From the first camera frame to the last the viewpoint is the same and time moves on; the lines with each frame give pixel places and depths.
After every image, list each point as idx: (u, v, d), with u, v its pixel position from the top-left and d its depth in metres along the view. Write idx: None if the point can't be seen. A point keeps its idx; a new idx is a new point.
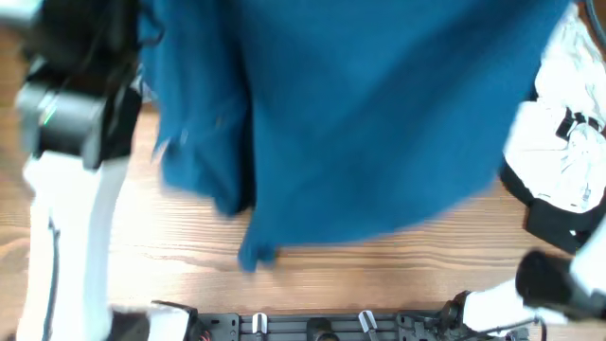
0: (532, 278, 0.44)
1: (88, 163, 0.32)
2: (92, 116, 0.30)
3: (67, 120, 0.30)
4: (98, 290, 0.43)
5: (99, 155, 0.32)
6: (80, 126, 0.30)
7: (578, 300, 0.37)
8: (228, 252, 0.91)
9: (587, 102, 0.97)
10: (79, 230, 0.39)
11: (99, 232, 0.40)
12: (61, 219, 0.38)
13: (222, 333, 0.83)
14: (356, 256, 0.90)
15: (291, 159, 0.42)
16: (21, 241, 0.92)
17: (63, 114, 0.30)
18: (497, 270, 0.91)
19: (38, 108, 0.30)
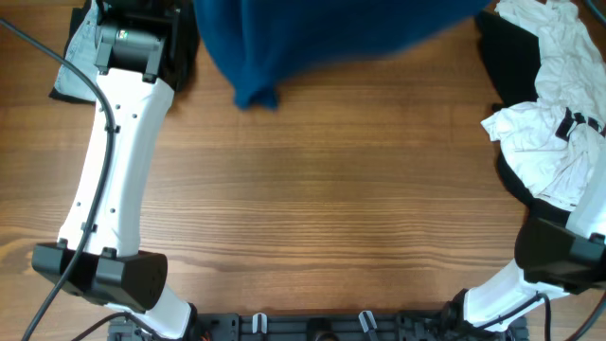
0: (531, 242, 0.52)
1: (146, 78, 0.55)
2: (154, 44, 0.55)
3: (133, 45, 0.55)
4: (130, 213, 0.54)
5: (156, 69, 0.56)
6: (145, 49, 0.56)
7: (578, 253, 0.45)
8: (227, 251, 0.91)
9: (589, 102, 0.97)
10: (131, 135, 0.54)
11: (147, 138, 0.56)
12: (119, 119, 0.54)
13: (222, 334, 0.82)
14: (356, 239, 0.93)
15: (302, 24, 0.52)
16: (20, 241, 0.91)
17: (132, 46, 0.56)
18: (496, 269, 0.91)
19: (119, 42, 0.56)
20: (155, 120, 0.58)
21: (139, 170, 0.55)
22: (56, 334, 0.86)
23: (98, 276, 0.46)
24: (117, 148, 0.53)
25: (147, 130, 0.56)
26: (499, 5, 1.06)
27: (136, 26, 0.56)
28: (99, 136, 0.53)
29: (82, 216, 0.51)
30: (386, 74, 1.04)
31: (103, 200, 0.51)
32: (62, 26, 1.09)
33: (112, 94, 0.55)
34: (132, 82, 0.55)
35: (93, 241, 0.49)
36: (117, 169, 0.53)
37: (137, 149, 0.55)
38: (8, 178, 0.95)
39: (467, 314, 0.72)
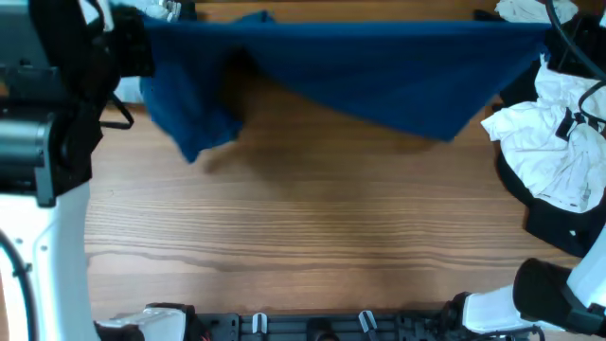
0: (527, 281, 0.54)
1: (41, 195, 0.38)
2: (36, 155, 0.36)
3: (13, 150, 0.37)
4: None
5: (52, 191, 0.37)
6: (26, 158, 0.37)
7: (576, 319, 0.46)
8: (227, 251, 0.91)
9: (590, 102, 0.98)
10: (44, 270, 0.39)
11: (71, 251, 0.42)
12: (26, 250, 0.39)
13: (222, 333, 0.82)
14: (357, 239, 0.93)
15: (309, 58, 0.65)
16: None
17: (7, 149, 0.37)
18: (496, 270, 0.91)
19: None
20: (77, 218, 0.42)
21: (72, 286, 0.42)
22: None
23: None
24: (33, 289, 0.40)
25: (66, 248, 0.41)
26: (499, 6, 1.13)
27: (13, 120, 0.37)
28: (10, 283, 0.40)
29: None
30: None
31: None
32: None
33: (8, 224, 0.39)
34: (23, 209, 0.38)
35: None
36: (44, 309, 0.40)
37: (63, 276, 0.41)
38: None
39: (466, 319, 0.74)
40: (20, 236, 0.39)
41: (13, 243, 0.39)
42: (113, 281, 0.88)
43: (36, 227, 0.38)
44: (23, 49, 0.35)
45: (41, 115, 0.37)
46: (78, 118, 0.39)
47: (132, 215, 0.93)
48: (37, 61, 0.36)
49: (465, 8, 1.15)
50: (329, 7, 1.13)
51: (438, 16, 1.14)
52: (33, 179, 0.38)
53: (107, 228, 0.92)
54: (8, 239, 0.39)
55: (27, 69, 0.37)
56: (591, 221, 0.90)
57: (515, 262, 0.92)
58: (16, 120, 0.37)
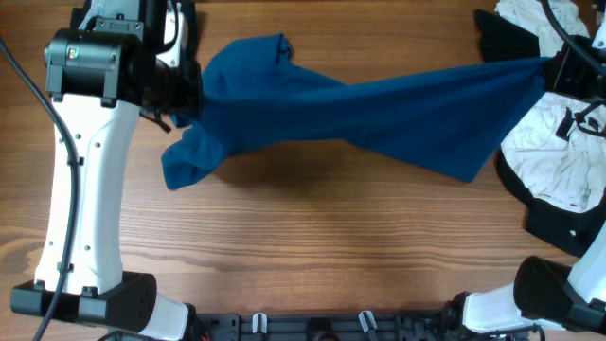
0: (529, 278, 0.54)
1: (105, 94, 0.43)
2: (109, 61, 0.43)
3: (88, 60, 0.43)
4: (109, 260, 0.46)
5: (117, 88, 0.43)
6: (99, 66, 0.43)
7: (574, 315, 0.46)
8: (226, 251, 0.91)
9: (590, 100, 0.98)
10: (94, 174, 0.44)
11: (116, 165, 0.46)
12: (83, 145, 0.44)
13: (222, 333, 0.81)
14: (357, 238, 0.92)
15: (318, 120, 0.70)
16: (20, 241, 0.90)
17: (83, 59, 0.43)
18: (496, 270, 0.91)
19: (65, 54, 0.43)
20: (126, 134, 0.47)
21: (112, 196, 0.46)
22: (58, 333, 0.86)
23: (80, 315, 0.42)
24: (82, 182, 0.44)
25: (116, 155, 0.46)
26: (499, 6, 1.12)
27: (88, 39, 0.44)
28: (63, 171, 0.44)
29: (53, 257, 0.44)
30: (385, 74, 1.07)
31: (74, 240, 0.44)
32: (62, 25, 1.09)
33: (71, 118, 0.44)
34: (91, 106, 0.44)
35: (72, 281, 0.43)
36: (86, 207, 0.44)
37: (107, 184, 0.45)
38: (8, 178, 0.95)
39: (466, 318, 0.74)
40: (81, 130, 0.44)
41: (71, 136, 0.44)
42: None
43: (98, 122, 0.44)
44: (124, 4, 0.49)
45: (115, 39, 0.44)
46: (142, 49, 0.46)
47: (132, 215, 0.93)
48: (131, 14, 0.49)
49: (464, 8, 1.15)
50: (328, 6, 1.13)
51: (438, 15, 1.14)
52: (101, 87, 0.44)
53: None
54: (70, 132, 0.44)
55: (117, 21, 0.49)
56: (591, 221, 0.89)
57: (514, 262, 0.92)
58: (92, 39, 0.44)
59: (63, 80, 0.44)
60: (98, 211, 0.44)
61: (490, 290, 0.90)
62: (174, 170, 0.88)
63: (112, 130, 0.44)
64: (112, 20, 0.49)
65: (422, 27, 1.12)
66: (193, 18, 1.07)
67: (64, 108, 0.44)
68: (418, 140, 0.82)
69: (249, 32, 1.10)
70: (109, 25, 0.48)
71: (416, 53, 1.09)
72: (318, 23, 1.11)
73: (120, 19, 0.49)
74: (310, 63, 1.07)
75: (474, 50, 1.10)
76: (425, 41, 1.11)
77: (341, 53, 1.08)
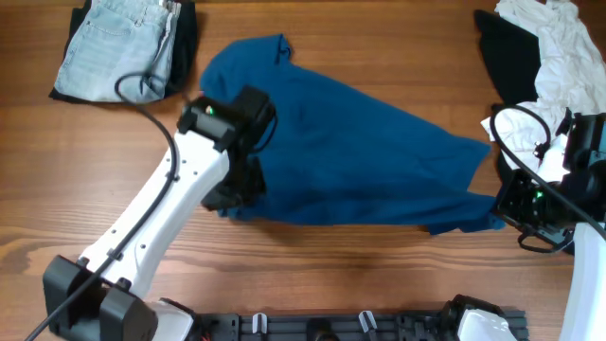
0: None
1: (218, 146, 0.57)
2: (228, 129, 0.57)
3: (216, 122, 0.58)
4: (148, 268, 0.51)
5: (227, 144, 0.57)
6: (221, 131, 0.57)
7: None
8: (226, 251, 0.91)
9: (591, 100, 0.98)
10: (178, 194, 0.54)
11: (195, 199, 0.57)
12: (184, 168, 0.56)
13: (222, 334, 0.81)
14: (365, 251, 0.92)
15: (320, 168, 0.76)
16: (20, 241, 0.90)
17: (212, 119, 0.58)
18: (495, 269, 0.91)
19: (203, 112, 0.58)
20: (213, 180, 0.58)
21: (181, 221, 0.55)
22: None
23: (103, 304, 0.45)
24: (170, 196, 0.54)
25: (199, 191, 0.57)
26: (499, 6, 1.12)
27: (222, 108, 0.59)
28: (160, 181, 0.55)
29: (112, 242, 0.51)
30: (385, 74, 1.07)
31: (138, 236, 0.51)
32: (62, 25, 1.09)
33: (185, 148, 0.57)
34: (204, 146, 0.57)
35: (113, 268, 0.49)
36: (163, 218, 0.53)
37: (184, 210, 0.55)
38: (9, 178, 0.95)
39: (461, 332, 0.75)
40: (189, 157, 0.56)
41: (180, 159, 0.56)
42: None
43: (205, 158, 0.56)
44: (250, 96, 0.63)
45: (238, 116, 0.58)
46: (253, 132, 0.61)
47: None
48: (250, 112, 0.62)
49: (463, 8, 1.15)
50: (328, 6, 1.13)
51: (437, 15, 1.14)
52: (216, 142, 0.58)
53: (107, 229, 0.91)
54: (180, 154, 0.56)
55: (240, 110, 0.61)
56: None
57: (514, 262, 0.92)
58: (224, 110, 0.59)
59: (192, 128, 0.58)
60: (168, 226, 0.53)
61: (490, 290, 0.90)
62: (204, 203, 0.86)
63: (209, 170, 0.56)
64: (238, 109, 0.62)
65: (422, 27, 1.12)
66: (193, 18, 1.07)
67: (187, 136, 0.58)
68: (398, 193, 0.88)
69: (248, 32, 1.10)
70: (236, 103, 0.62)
71: (416, 53, 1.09)
72: (318, 23, 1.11)
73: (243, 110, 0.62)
74: (310, 63, 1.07)
75: (474, 50, 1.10)
76: (425, 41, 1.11)
77: (341, 53, 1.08)
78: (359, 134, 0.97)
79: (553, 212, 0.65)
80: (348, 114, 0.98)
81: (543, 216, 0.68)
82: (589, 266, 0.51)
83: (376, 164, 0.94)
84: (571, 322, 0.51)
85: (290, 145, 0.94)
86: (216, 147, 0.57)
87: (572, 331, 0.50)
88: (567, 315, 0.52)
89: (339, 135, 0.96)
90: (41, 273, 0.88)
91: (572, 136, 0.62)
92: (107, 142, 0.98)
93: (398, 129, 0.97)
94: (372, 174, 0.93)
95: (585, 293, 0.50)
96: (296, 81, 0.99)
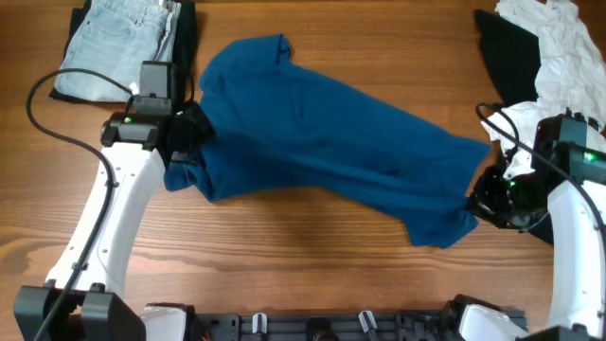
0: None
1: (146, 146, 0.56)
2: (151, 129, 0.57)
3: (136, 129, 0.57)
4: (116, 271, 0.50)
5: (154, 139, 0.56)
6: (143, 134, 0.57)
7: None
8: (227, 251, 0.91)
9: (591, 100, 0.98)
10: (123, 195, 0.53)
11: (140, 198, 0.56)
12: (123, 171, 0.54)
13: (222, 333, 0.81)
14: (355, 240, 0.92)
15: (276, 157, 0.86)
16: (20, 242, 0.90)
17: (132, 128, 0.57)
18: (495, 270, 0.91)
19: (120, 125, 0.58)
20: (151, 178, 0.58)
21: (133, 221, 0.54)
22: None
23: (83, 313, 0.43)
24: (115, 200, 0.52)
25: (141, 189, 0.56)
26: (499, 6, 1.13)
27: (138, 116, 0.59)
28: (99, 191, 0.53)
29: (71, 259, 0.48)
30: (386, 74, 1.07)
31: (97, 242, 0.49)
32: (62, 25, 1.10)
33: (116, 157, 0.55)
34: (133, 151, 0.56)
35: (82, 279, 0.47)
36: (112, 220, 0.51)
37: (132, 210, 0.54)
38: (8, 178, 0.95)
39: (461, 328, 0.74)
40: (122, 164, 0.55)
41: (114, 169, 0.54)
42: None
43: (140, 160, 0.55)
44: (153, 88, 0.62)
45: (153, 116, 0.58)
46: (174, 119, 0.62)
47: None
48: (160, 92, 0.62)
49: (464, 8, 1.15)
50: (328, 6, 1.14)
51: (437, 15, 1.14)
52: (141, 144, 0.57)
53: None
54: (114, 163, 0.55)
55: (151, 98, 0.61)
56: None
57: (515, 262, 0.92)
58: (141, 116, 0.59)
59: (117, 140, 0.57)
60: (122, 227, 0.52)
61: (491, 290, 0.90)
62: (170, 173, 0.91)
63: (145, 166, 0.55)
64: (147, 98, 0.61)
65: (422, 27, 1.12)
66: (193, 18, 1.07)
67: (112, 150, 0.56)
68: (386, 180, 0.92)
69: (248, 32, 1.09)
70: (143, 103, 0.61)
71: (416, 53, 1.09)
72: (318, 22, 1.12)
73: (152, 98, 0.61)
74: (310, 63, 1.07)
75: (475, 50, 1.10)
76: (425, 41, 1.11)
77: (341, 53, 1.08)
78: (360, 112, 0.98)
79: (525, 197, 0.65)
80: (347, 112, 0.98)
81: (516, 202, 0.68)
82: (564, 215, 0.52)
83: (371, 161, 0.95)
84: (562, 270, 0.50)
85: (281, 134, 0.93)
86: (146, 146, 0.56)
87: (564, 274, 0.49)
88: (558, 265, 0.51)
89: (338, 132, 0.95)
90: (40, 272, 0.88)
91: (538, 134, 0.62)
92: None
93: (399, 129, 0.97)
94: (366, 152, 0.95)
95: (566, 234, 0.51)
96: (295, 81, 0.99)
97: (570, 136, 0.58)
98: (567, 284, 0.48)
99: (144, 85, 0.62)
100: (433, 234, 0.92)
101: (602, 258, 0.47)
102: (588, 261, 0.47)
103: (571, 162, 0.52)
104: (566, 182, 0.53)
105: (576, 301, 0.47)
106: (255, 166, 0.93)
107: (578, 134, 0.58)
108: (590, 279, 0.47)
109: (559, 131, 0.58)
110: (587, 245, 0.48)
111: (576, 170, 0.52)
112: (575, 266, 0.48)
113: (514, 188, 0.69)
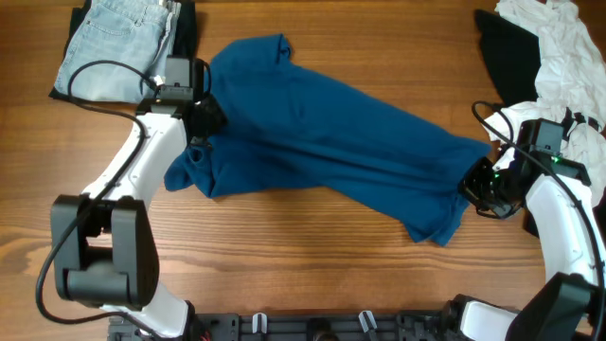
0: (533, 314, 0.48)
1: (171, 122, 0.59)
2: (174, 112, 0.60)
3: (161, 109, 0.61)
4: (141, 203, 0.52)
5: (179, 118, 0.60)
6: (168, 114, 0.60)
7: (567, 294, 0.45)
8: (227, 251, 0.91)
9: (590, 101, 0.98)
10: (151, 145, 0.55)
11: (165, 157, 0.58)
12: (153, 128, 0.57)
13: (222, 334, 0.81)
14: (351, 231, 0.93)
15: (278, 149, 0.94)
16: (20, 241, 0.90)
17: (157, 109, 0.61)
18: (494, 270, 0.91)
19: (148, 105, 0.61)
20: (175, 143, 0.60)
21: (157, 171, 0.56)
22: (55, 334, 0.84)
23: (114, 217, 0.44)
24: (146, 147, 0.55)
25: (168, 148, 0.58)
26: (499, 6, 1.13)
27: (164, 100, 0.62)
28: (133, 140, 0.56)
29: (104, 181, 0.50)
30: (386, 74, 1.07)
31: (129, 169, 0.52)
32: (62, 25, 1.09)
33: (148, 118, 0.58)
34: (161, 117, 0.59)
35: (114, 195, 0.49)
36: (142, 159, 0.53)
37: (157, 161, 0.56)
38: (9, 178, 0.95)
39: (463, 326, 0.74)
40: (153, 124, 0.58)
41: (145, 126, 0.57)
42: None
43: (166, 126, 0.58)
44: (178, 76, 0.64)
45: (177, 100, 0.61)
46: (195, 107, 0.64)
47: None
48: (184, 81, 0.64)
49: (464, 8, 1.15)
50: (328, 6, 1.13)
51: (437, 15, 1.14)
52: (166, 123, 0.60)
53: None
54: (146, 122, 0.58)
55: (175, 88, 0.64)
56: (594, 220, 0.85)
57: (514, 262, 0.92)
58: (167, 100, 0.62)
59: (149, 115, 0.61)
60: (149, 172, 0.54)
61: (490, 290, 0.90)
62: (170, 171, 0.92)
63: (173, 128, 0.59)
64: (172, 86, 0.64)
65: (421, 27, 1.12)
66: (193, 18, 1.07)
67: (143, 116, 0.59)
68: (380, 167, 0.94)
69: (248, 32, 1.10)
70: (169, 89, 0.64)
71: (416, 53, 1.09)
72: (317, 22, 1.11)
73: (178, 87, 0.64)
74: (310, 62, 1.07)
75: (475, 50, 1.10)
76: (425, 41, 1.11)
77: (341, 53, 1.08)
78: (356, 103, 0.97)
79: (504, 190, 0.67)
80: (347, 112, 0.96)
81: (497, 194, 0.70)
82: (543, 198, 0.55)
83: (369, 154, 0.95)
84: (551, 239, 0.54)
85: (277, 133, 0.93)
86: (172, 116, 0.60)
87: (554, 242, 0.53)
88: (543, 240, 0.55)
89: (336, 131, 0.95)
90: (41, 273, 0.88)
91: (520, 134, 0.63)
92: (107, 142, 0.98)
93: (398, 128, 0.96)
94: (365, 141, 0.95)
95: (548, 212, 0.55)
96: (295, 81, 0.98)
97: (546, 141, 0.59)
98: (560, 247, 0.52)
99: (170, 74, 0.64)
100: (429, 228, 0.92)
101: (584, 227, 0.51)
102: (574, 231, 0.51)
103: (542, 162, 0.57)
104: (541, 177, 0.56)
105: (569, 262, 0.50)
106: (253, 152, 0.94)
107: (555, 138, 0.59)
108: (578, 241, 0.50)
109: (537, 134, 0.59)
110: (570, 219, 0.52)
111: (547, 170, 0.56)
112: (562, 231, 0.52)
113: (495, 181, 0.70)
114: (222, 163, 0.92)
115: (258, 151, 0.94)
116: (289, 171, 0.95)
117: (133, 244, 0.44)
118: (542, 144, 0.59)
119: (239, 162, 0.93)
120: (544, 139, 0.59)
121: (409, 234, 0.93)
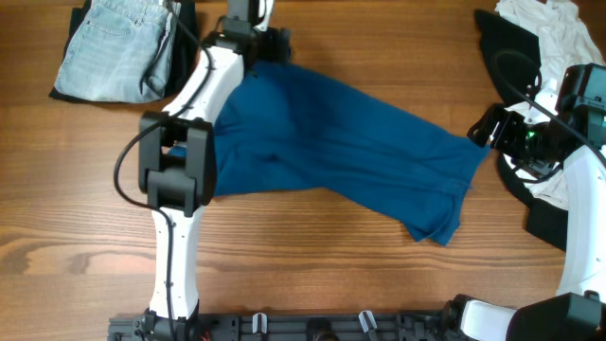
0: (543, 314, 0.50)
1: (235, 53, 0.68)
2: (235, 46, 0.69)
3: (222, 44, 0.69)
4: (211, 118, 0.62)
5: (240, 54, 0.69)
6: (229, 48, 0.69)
7: (576, 314, 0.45)
8: (226, 251, 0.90)
9: None
10: (219, 78, 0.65)
11: (227, 87, 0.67)
12: (219, 63, 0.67)
13: (222, 334, 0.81)
14: (350, 231, 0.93)
15: (276, 145, 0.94)
16: (19, 242, 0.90)
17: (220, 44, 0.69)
18: (494, 269, 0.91)
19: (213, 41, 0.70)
20: (235, 77, 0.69)
21: (221, 95, 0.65)
22: (55, 333, 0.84)
23: (188, 134, 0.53)
24: (212, 79, 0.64)
25: (229, 80, 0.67)
26: (499, 6, 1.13)
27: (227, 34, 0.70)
28: (201, 71, 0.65)
29: (180, 102, 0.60)
30: (386, 73, 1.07)
31: (200, 96, 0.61)
32: (62, 25, 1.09)
33: (213, 55, 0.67)
34: (224, 54, 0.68)
35: (189, 115, 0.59)
36: (211, 85, 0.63)
37: (222, 88, 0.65)
38: (8, 178, 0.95)
39: (463, 325, 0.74)
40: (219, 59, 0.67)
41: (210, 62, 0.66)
42: (112, 279, 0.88)
43: (229, 62, 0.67)
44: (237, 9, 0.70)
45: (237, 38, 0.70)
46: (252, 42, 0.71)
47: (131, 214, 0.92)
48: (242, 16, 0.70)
49: (464, 7, 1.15)
50: (328, 6, 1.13)
51: (438, 15, 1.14)
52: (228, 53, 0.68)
53: (105, 228, 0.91)
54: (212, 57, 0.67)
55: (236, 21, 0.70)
56: None
57: (514, 262, 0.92)
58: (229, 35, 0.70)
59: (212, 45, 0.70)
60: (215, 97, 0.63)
61: (490, 290, 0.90)
62: None
63: (234, 63, 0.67)
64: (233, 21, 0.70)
65: (421, 27, 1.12)
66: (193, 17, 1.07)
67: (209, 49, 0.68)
68: (378, 164, 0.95)
69: None
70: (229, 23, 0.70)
71: (416, 52, 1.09)
72: (317, 22, 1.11)
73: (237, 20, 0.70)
74: (310, 62, 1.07)
75: (475, 50, 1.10)
76: (425, 41, 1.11)
77: (341, 53, 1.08)
78: (353, 104, 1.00)
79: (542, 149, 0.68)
80: (346, 113, 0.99)
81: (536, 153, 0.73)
82: (584, 185, 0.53)
83: (367, 152, 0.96)
84: (578, 234, 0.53)
85: (279, 132, 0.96)
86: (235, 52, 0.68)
87: (579, 240, 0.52)
88: (571, 229, 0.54)
89: (336, 132, 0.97)
90: (40, 273, 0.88)
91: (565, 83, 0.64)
92: (108, 142, 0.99)
93: (398, 129, 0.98)
94: (361, 139, 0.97)
95: (584, 205, 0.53)
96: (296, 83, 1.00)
97: (597, 91, 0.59)
98: (580, 255, 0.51)
99: (231, 8, 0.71)
100: (429, 226, 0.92)
101: None
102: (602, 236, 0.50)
103: (590, 126, 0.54)
104: (583, 147, 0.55)
105: (589, 268, 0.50)
106: (252, 150, 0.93)
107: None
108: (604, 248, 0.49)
109: (585, 83, 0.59)
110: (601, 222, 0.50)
111: (594, 134, 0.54)
112: (589, 237, 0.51)
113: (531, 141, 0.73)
114: (222, 163, 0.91)
115: (259, 147, 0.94)
116: (290, 170, 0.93)
117: (201, 157, 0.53)
118: (592, 94, 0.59)
119: (238, 158, 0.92)
120: (594, 89, 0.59)
121: (409, 233, 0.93)
